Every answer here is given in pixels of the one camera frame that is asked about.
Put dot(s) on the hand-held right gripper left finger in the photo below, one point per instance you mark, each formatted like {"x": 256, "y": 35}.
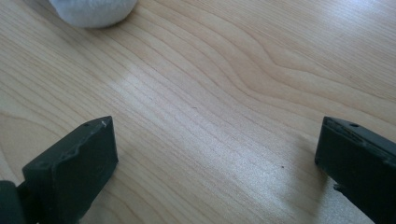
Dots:
{"x": 71, "y": 174}

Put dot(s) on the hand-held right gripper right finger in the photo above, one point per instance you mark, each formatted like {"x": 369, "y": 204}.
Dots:
{"x": 364, "y": 161}

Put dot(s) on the white rolled sock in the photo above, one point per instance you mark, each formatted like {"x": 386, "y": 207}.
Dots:
{"x": 93, "y": 11}

